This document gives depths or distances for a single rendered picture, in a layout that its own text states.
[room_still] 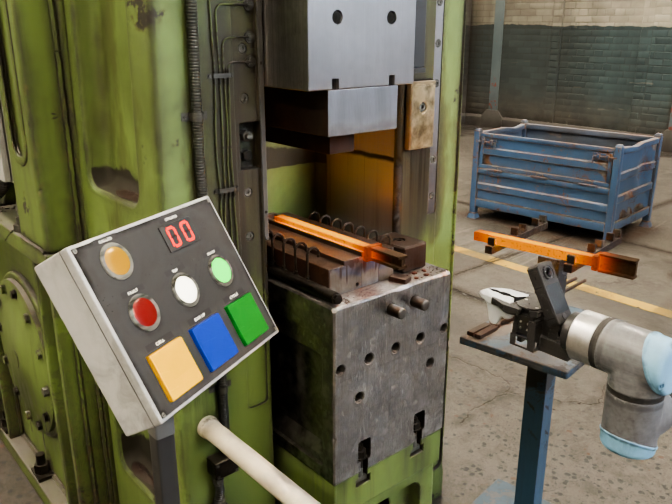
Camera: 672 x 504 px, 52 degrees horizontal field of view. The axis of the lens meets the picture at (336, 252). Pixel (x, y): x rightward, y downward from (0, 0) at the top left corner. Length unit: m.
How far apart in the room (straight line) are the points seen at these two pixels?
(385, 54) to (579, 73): 8.53
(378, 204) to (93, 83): 0.77
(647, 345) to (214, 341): 0.68
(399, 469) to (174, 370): 0.93
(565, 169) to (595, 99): 4.69
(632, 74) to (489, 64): 2.21
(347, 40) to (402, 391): 0.84
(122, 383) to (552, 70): 9.45
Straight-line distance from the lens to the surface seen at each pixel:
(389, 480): 1.84
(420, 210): 1.89
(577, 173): 5.22
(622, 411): 1.24
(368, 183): 1.89
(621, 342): 1.20
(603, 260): 1.70
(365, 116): 1.50
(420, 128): 1.81
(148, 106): 1.41
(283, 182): 1.99
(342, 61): 1.45
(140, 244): 1.10
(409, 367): 1.71
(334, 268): 1.52
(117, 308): 1.03
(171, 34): 1.39
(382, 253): 1.53
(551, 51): 10.21
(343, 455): 1.67
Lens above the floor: 1.49
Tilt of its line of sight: 18 degrees down
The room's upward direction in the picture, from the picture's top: straight up
